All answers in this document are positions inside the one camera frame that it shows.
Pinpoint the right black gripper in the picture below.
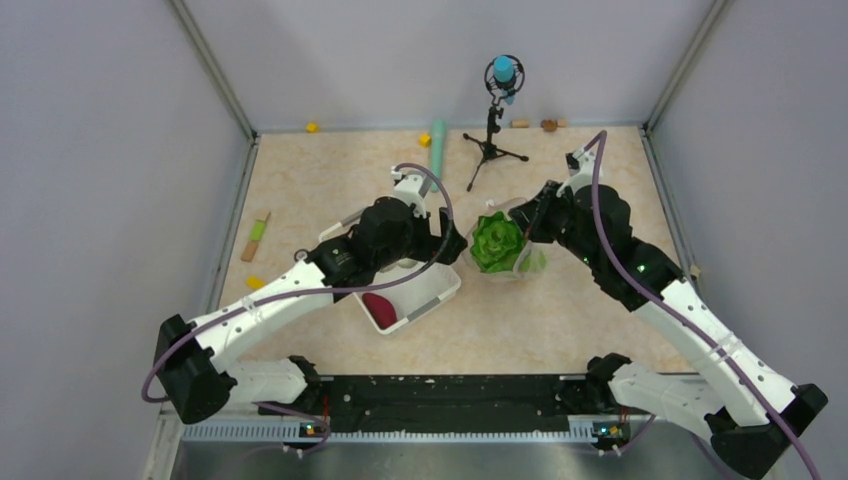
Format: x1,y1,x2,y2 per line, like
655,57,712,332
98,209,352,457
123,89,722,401
508,180,602,269

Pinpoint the green toy napa cabbage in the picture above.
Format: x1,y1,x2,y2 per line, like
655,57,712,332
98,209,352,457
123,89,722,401
470,211,527,274

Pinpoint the clear pink zip top bag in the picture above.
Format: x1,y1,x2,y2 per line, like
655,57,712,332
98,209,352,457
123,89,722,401
462,197,547,282

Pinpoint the white toy garlic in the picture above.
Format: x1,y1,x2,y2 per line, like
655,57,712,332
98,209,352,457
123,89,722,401
397,259,418,269

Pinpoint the green toy apple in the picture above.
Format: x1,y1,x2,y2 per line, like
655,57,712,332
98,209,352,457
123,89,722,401
522,251,547,274

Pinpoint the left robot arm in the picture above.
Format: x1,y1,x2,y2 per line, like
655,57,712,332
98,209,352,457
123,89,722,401
142,196,467,425

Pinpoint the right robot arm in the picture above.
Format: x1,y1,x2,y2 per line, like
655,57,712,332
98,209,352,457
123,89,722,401
508,181,828,479

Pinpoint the white perforated plastic basket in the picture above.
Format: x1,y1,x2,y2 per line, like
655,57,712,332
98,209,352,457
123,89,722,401
317,218,462,337

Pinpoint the brown wooden block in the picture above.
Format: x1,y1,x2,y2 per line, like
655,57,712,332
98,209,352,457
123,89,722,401
540,118,569,133

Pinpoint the dark red toy vegetable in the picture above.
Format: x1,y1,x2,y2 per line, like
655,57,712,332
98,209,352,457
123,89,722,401
362,293,398,331

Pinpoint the teal cylindrical toy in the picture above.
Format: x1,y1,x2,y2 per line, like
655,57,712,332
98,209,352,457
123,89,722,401
429,118,447,179

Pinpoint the black tripod microphone stand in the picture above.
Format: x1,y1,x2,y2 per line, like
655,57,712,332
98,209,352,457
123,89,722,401
462,97,529,192

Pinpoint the blue microphone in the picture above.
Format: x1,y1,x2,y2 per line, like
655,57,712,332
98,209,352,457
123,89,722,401
484,55,525,106

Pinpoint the green and wood toy knife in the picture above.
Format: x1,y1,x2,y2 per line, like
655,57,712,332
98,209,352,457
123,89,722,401
240,209,271,263

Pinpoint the yellow block left side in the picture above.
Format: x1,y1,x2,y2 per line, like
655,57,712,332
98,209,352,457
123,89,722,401
245,276,267,291

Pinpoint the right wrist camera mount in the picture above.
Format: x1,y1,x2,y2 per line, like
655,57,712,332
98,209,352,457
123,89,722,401
560,147,596,194

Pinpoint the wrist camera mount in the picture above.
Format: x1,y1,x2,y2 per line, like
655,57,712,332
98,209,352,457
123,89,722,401
391,169,432,219
560,147,596,194

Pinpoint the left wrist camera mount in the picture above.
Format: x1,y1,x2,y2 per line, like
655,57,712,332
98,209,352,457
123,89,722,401
391,169,432,219

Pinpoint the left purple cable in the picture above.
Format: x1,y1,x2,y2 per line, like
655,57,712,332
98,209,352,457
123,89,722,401
140,162,456,458

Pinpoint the purple cable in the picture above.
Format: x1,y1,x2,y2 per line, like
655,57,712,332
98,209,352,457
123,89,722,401
140,162,456,458
582,129,823,480

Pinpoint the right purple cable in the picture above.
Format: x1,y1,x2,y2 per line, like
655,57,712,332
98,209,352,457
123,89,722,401
582,129,823,480

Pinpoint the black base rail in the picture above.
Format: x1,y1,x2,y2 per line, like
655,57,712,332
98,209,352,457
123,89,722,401
291,374,630,434

